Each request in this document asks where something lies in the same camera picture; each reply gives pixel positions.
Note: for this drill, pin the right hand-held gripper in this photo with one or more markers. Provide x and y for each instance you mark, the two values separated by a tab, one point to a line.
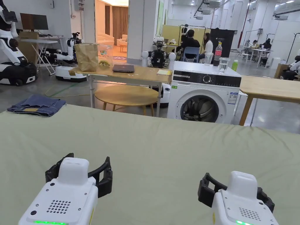
243	204

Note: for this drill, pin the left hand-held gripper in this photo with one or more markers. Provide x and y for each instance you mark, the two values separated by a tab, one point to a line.
63	199

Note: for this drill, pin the bed with pale green sheet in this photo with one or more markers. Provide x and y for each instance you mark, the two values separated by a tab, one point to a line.
152	150

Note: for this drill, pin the folded blue jeans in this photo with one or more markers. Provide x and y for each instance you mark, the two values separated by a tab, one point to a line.
37	106

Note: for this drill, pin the white washing machine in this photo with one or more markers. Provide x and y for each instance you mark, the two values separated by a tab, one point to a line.
204	93

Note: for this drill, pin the white wheeled robot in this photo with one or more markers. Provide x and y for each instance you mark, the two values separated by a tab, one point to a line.
68	70

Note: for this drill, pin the large white black robot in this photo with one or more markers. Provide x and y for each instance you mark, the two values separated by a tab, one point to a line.
11	63

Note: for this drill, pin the brown carton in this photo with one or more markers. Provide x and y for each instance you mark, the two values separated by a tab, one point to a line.
280	69

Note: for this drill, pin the white armchair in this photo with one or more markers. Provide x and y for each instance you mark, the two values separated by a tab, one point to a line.
122	41

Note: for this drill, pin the black white humanoid robot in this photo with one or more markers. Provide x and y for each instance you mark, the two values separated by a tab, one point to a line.
159	56

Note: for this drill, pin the group of people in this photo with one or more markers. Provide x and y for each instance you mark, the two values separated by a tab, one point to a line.
257	48

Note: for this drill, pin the black standing banner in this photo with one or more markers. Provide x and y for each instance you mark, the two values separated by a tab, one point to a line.
222	39

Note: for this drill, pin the desk with black monitor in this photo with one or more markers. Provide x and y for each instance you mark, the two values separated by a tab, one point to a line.
34	22

